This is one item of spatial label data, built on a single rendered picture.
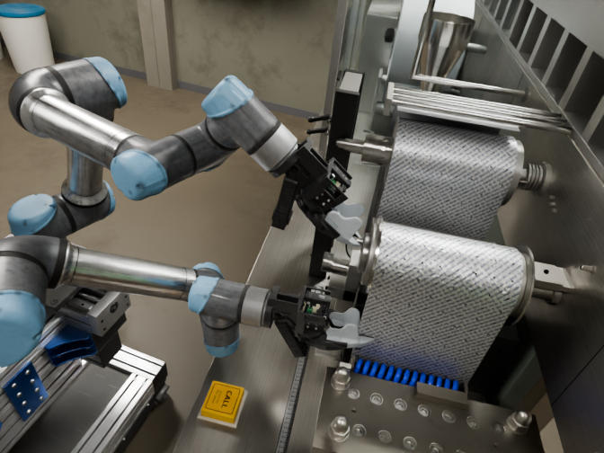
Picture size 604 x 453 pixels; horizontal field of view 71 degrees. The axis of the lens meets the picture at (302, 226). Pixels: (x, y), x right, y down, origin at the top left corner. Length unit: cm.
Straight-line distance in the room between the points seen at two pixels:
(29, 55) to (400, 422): 505
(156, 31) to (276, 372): 410
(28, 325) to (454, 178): 78
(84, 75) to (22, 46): 435
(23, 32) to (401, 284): 492
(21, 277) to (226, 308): 34
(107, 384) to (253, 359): 95
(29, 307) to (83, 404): 113
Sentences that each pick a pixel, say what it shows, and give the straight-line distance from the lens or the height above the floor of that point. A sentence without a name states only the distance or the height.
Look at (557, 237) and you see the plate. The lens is 91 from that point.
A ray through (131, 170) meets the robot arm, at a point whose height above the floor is 142.
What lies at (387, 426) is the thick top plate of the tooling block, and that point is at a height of 103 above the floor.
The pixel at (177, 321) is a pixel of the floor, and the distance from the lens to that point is 229.
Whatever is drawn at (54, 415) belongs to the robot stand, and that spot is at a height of 21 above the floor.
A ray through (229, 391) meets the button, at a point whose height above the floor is 92.
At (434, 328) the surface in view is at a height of 116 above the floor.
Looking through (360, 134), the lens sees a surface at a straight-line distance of 173.
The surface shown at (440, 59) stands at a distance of 132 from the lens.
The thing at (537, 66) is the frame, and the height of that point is 146.
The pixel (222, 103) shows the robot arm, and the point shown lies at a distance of 68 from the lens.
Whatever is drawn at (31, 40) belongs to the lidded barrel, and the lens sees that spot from 535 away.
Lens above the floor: 176
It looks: 38 degrees down
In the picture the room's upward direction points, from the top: 7 degrees clockwise
